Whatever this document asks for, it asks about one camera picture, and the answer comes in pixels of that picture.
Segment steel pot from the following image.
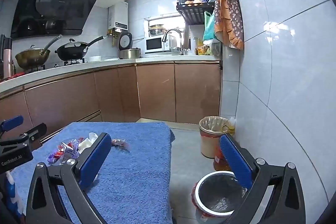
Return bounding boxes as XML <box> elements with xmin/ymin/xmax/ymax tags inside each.
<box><xmin>148</xmin><ymin>25</ymin><xmax>168</xmax><ymax>37</ymax></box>

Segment red and grey twisted wrapper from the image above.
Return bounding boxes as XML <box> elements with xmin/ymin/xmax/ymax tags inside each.
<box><xmin>59</xmin><ymin>139</ymin><xmax>80</xmax><ymax>159</ymax></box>

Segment chrome faucet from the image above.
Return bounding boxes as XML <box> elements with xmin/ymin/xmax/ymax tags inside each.
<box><xmin>162</xmin><ymin>29</ymin><xmax>184</xmax><ymax>56</ymax></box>

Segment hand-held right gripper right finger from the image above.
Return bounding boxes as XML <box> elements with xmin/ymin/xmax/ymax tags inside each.
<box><xmin>219</xmin><ymin>133</ymin><xmax>306</xmax><ymax>224</ymax></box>

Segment white microwave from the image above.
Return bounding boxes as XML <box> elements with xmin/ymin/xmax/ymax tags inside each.
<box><xmin>145</xmin><ymin>36</ymin><xmax>172</xmax><ymax>54</ymax></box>

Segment silver rice cooker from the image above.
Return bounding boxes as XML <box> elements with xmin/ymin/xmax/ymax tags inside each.
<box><xmin>118</xmin><ymin>32</ymin><xmax>142</xmax><ymax>60</ymax></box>

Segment pink thermos bottle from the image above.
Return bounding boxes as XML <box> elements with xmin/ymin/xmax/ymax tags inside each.
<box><xmin>4</xmin><ymin>38</ymin><xmax>14</xmax><ymax>78</ymax></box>

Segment black bin liner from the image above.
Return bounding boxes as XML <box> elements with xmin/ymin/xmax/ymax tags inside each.
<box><xmin>198</xmin><ymin>174</ymin><xmax>247</xmax><ymax>212</ymax></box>

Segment grey and red foil wrapper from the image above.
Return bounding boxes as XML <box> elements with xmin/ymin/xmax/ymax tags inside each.
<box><xmin>112</xmin><ymin>138</ymin><xmax>131</xmax><ymax>152</ymax></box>

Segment red bin with white rim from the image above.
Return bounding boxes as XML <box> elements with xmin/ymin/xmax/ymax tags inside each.
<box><xmin>191</xmin><ymin>171</ymin><xmax>248</xmax><ymax>217</ymax></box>

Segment amber cooking oil bottle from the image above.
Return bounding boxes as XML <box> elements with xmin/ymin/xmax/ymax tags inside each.
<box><xmin>213</xmin><ymin>117</ymin><xmax>237</xmax><ymax>172</ymax></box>

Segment green plastic bag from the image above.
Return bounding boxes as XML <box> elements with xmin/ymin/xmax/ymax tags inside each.
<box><xmin>203</xmin><ymin>11</ymin><xmax>218</xmax><ymax>42</ymax></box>

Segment orange floral apron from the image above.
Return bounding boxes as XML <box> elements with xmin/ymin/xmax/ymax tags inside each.
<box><xmin>213</xmin><ymin>0</ymin><xmax>244</xmax><ymax>50</ymax></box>

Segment beige bin with clear liner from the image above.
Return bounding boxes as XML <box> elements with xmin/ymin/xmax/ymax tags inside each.
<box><xmin>199</xmin><ymin>116</ymin><xmax>231</xmax><ymax>159</ymax></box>

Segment yellow bottle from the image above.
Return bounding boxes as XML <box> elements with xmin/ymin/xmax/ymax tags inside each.
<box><xmin>196</xmin><ymin>38</ymin><xmax>210</xmax><ymax>55</ymax></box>

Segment gas stove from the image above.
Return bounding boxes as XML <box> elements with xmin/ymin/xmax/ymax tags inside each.
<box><xmin>16</xmin><ymin>57</ymin><xmax>88</xmax><ymax>74</ymax></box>

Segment brass wok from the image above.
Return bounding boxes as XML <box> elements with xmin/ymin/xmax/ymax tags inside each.
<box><xmin>15</xmin><ymin>35</ymin><xmax>63</xmax><ymax>69</ymax></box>

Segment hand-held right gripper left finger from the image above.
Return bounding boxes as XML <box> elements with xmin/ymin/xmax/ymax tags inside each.
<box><xmin>25</xmin><ymin>133</ymin><xmax>113</xmax><ymax>224</ymax></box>

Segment blue terry towel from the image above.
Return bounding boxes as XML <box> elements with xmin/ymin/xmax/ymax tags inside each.
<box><xmin>9</xmin><ymin>121</ymin><xmax>176</xmax><ymax>224</ymax></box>

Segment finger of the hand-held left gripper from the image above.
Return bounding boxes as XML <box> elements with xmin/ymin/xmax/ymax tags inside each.
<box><xmin>0</xmin><ymin>115</ymin><xmax>25</xmax><ymax>133</ymax></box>
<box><xmin>24</xmin><ymin>123</ymin><xmax>48</xmax><ymax>146</ymax></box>

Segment white water heater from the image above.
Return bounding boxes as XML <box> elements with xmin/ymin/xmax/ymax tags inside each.
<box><xmin>108</xmin><ymin>1</ymin><xmax>129</xmax><ymax>31</ymax></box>

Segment black range hood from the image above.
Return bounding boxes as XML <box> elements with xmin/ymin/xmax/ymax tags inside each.
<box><xmin>10</xmin><ymin>0</ymin><xmax>103</xmax><ymax>40</ymax></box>

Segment crumpled white tissue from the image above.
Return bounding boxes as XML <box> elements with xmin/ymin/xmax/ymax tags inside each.
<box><xmin>79</xmin><ymin>133</ymin><xmax>99</xmax><ymax>153</ymax></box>

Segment black wok with lid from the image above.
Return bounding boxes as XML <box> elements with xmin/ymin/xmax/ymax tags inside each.
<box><xmin>55</xmin><ymin>35</ymin><xmax>106</xmax><ymax>61</ymax></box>

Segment brown base cabinets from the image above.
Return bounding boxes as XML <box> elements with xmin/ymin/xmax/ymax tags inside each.
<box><xmin>0</xmin><ymin>63</ymin><xmax>221</xmax><ymax>147</ymax></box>

